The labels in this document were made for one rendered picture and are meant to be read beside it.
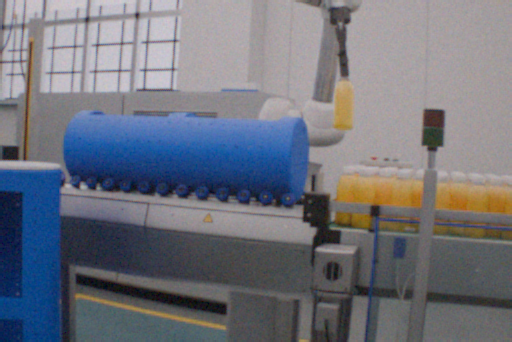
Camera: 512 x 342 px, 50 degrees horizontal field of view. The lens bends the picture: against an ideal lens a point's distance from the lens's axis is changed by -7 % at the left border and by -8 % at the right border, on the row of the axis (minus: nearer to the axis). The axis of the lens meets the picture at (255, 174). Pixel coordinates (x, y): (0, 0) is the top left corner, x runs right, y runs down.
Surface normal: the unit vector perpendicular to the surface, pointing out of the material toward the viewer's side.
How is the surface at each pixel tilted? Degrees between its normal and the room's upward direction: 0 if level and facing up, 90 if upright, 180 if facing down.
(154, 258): 109
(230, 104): 90
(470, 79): 90
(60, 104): 90
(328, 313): 90
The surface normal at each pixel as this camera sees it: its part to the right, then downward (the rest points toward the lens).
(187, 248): -0.32, 0.35
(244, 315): -0.39, 0.03
